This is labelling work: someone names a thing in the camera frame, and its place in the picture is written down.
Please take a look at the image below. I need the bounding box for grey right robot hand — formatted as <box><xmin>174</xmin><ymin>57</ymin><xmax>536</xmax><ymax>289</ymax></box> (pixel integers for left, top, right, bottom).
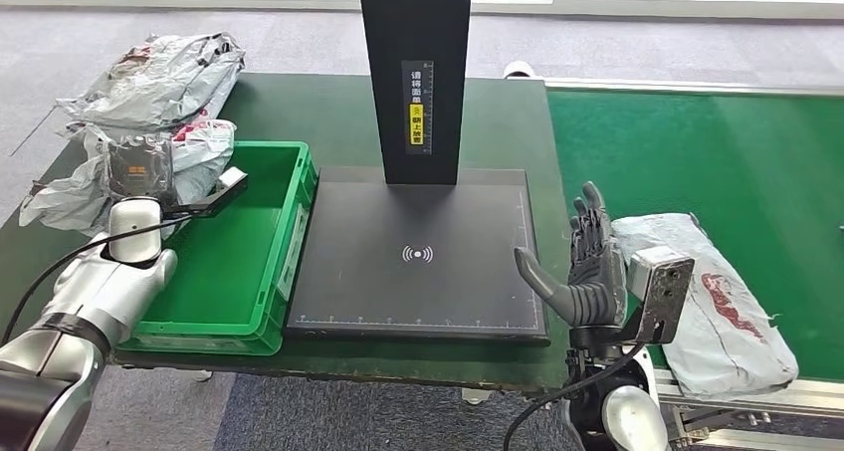
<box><xmin>514</xmin><ymin>181</ymin><xmax>628</xmax><ymax>331</ymax></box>

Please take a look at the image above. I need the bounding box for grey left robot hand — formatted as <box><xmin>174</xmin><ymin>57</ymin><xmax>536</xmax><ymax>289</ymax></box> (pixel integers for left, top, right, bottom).
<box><xmin>105</xmin><ymin>132</ymin><xmax>177</xmax><ymax>205</ymax></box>

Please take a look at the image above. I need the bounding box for white parcel with red print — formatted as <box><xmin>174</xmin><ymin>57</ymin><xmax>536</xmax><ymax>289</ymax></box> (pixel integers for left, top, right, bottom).
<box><xmin>18</xmin><ymin>118</ymin><xmax>237</xmax><ymax>238</ymax></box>

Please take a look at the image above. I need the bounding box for crumpled grey parcel bag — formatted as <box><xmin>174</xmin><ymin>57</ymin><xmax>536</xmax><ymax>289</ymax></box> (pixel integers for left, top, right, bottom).
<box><xmin>56</xmin><ymin>32</ymin><xmax>247</xmax><ymax>136</ymax></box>

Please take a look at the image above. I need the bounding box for grey parcel with red mark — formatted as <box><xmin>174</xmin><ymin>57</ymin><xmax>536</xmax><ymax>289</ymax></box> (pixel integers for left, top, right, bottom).
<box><xmin>609</xmin><ymin>212</ymin><xmax>800</xmax><ymax>400</ymax></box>

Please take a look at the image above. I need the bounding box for green conveyor belt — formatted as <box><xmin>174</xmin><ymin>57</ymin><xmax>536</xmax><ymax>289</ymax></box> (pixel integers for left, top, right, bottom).
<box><xmin>545</xmin><ymin>88</ymin><xmax>844</xmax><ymax>383</ymax></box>

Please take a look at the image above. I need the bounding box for green plastic crate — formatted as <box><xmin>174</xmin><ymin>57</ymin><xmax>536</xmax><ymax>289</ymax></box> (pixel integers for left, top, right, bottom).
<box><xmin>118</xmin><ymin>140</ymin><xmax>319</xmax><ymax>357</ymax></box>

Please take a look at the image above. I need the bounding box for black scanner column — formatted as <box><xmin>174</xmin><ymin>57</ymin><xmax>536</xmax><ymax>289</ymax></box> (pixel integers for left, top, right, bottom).
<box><xmin>357</xmin><ymin>0</ymin><xmax>474</xmax><ymax>187</ymax></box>

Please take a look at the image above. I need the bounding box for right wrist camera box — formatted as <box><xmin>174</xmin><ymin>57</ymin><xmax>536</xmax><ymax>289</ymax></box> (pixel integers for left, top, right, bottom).
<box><xmin>626</xmin><ymin>245</ymin><xmax>696</xmax><ymax>345</ymax></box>

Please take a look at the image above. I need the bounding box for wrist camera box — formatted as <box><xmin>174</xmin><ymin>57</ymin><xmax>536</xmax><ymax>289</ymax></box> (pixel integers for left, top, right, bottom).
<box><xmin>626</xmin><ymin>245</ymin><xmax>696</xmax><ymax>345</ymax></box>
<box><xmin>161</xmin><ymin>165</ymin><xmax>250</xmax><ymax>220</ymax></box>

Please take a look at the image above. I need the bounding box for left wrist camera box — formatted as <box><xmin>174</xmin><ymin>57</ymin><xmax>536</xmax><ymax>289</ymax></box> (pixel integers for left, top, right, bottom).
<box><xmin>161</xmin><ymin>165</ymin><xmax>250</xmax><ymax>220</ymax></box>

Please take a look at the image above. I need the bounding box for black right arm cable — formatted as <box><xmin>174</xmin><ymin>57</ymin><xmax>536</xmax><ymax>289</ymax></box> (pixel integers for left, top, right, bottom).
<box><xmin>503</xmin><ymin>341</ymin><xmax>651</xmax><ymax>451</ymax></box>

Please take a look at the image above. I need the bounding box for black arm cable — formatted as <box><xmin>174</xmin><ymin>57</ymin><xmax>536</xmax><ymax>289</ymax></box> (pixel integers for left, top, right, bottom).
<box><xmin>0</xmin><ymin>213</ymin><xmax>199</xmax><ymax>347</ymax></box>
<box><xmin>503</xmin><ymin>341</ymin><xmax>651</xmax><ymax>451</ymax></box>

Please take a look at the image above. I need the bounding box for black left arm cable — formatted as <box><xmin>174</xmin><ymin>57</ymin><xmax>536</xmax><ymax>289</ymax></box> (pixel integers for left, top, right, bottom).
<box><xmin>0</xmin><ymin>213</ymin><xmax>199</xmax><ymax>347</ymax></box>

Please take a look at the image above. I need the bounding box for black scanner base plate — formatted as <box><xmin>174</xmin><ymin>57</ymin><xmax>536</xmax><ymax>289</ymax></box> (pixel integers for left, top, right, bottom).
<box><xmin>283</xmin><ymin>165</ymin><xmax>550</xmax><ymax>347</ymax></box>

